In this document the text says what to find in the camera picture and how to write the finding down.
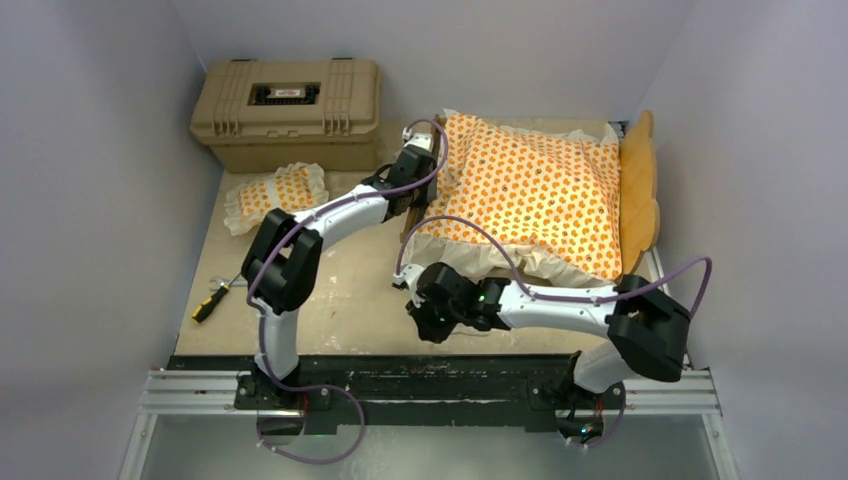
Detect orange patterned white blanket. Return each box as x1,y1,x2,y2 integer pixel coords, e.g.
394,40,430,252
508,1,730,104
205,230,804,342
390,109,625,289

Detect wooden pet bed frame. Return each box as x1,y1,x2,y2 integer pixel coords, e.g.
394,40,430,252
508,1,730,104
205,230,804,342
399,109,662,286

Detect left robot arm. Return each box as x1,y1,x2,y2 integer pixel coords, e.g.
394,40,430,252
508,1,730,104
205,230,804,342
241,145,444,409

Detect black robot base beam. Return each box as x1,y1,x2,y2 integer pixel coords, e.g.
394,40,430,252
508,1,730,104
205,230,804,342
167,354,624,437

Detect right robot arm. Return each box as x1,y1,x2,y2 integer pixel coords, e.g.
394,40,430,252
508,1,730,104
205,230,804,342
392,262,691,407

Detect small orange patterned pillow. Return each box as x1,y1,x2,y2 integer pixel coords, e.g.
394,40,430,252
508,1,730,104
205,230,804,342
223,162,329,236

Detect tan plastic tool case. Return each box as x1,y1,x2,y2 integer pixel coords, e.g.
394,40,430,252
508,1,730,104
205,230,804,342
189,58,382,173

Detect silver open-end wrench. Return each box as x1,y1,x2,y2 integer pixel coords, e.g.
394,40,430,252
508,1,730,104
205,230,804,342
209,276,248,292

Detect yellow black screwdriver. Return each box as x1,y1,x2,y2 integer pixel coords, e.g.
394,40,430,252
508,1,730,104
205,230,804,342
191,287,232,323

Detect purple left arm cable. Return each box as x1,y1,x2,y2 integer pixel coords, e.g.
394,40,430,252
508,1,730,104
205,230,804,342
246,119,450,465

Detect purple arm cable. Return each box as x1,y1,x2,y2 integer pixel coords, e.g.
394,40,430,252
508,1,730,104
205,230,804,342
246,119,450,465
395,215,714,450

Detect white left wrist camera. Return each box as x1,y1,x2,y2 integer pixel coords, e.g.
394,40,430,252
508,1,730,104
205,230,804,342
399,129,433,157

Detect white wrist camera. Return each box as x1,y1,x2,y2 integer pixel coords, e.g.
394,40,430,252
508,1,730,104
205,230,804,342
391,264,425,292
399,129,433,157

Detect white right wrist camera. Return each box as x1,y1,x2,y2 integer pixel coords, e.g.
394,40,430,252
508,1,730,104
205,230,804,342
391,264,425,292

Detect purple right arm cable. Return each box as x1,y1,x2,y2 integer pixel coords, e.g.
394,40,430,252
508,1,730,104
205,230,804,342
395,215,714,450

